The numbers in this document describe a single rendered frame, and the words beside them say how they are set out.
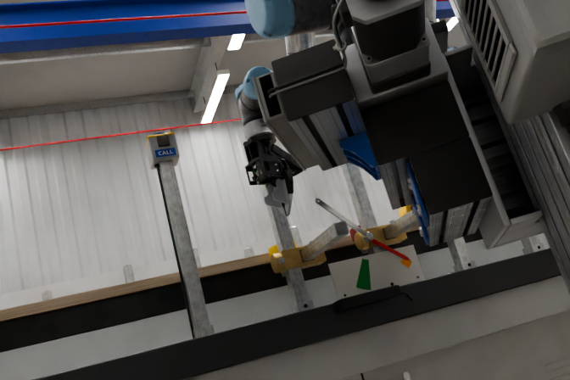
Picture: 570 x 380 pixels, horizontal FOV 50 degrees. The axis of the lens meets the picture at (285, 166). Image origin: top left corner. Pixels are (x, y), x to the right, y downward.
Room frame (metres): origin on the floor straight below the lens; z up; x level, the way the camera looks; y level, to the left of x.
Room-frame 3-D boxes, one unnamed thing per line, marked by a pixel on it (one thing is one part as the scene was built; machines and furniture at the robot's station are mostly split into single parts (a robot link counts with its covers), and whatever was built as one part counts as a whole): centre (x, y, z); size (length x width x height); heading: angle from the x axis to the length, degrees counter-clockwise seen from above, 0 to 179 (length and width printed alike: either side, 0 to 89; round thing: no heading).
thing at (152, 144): (1.49, 0.30, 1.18); 0.07 x 0.07 x 0.08; 22
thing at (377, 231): (1.69, -0.20, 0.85); 0.13 x 0.06 x 0.05; 112
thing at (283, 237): (1.59, 0.05, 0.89); 0.03 x 0.03 x 0.48; 22
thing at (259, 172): (1.50, 0.04, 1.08); 0.09 x 0.08 x 0.12; 133
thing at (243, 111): (1.50, 0.04, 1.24); 0.09 x 0.08 x 0.11; 15
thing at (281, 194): (1.49, 0.03, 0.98); 0.06 x 0.03 x 0.09; 133
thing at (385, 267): (1.65, -0.16, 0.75); 0.26 x 0.01 x 0.10; 112
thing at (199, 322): (1.49, 0.30, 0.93); 0.05 x 0.04 x 0.45; 112
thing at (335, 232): (1.56, 0.00, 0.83); 0.43 x 0.03 x 0.04; 22
